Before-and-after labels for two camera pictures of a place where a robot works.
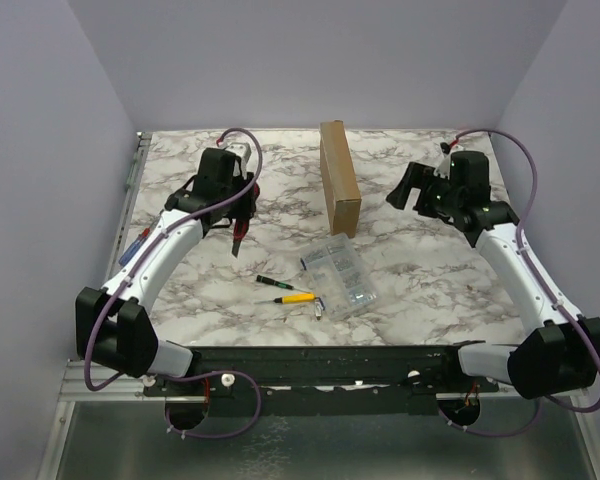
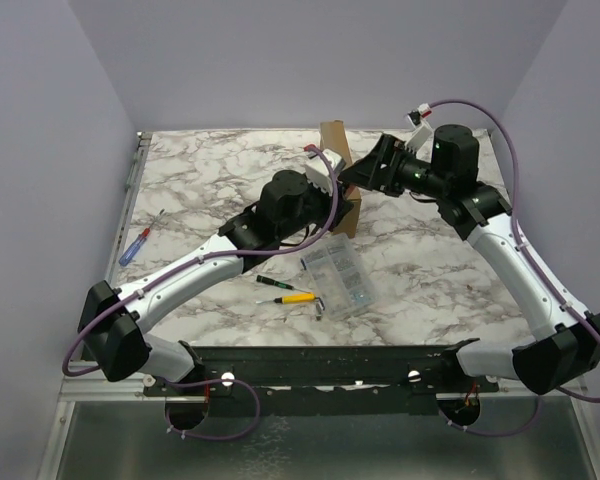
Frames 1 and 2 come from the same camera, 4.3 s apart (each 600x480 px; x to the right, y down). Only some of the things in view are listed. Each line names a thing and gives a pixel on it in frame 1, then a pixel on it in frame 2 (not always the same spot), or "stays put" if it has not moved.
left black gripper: (245, 210) to (327, 202)
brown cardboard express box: (340, 179) stays put
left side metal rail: (143, 140) stays put
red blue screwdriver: (133, 248) stays put
